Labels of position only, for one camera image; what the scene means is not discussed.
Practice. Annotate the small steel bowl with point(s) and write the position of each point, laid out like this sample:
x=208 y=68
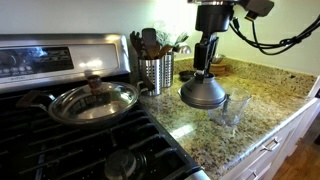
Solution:
x=218 y=58

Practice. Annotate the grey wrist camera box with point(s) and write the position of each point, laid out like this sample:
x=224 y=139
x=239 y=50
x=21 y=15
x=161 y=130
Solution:
x=260 y=7

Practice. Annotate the black slotted utensil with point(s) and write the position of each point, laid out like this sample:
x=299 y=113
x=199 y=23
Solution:
x=136 y=41

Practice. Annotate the clear glass chopper cup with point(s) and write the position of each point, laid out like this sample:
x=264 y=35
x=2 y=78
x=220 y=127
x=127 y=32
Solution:
x=238 y=106

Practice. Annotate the small perforated steel utensil holder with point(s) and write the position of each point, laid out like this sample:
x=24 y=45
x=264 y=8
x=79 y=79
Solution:
x=167 y=70

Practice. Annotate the glass pan lid brown knob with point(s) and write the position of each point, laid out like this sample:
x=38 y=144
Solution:
x=100 y=100

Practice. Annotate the wooden bowl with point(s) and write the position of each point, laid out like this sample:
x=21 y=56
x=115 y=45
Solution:
x=218 y=69

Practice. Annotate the small black dish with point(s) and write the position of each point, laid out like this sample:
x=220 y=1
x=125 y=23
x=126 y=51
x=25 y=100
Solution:
x=186 y=75

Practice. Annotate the grey cone-shaped chopper lid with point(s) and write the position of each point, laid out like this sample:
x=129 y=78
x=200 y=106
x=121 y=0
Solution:
x=203 y=93

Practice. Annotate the large perforated steel utensil holder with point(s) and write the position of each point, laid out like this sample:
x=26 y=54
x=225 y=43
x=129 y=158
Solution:
x=150 y=76

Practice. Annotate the dark brown spatula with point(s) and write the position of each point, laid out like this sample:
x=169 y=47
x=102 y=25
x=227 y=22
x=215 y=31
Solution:
x=149 y=40

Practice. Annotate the steel frying pan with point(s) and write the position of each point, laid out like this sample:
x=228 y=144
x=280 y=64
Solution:
x=83 y=121

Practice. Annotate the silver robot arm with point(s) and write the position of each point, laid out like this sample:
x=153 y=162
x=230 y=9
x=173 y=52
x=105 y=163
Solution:
x=213 y=2

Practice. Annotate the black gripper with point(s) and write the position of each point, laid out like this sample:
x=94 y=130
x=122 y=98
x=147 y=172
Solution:
x=213 y=18

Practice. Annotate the steel ladle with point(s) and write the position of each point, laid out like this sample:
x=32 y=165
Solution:
x=183 y=49

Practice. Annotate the wooden spoon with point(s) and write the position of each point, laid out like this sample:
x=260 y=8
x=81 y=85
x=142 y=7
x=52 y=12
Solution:
x=164 y=50

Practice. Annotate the stainless steel gas stove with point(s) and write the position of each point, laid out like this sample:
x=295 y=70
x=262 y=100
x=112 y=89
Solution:
x=40 y=60

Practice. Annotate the chopper blade with grey hub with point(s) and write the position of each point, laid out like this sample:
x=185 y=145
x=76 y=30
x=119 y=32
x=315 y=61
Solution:
x=225 y=106

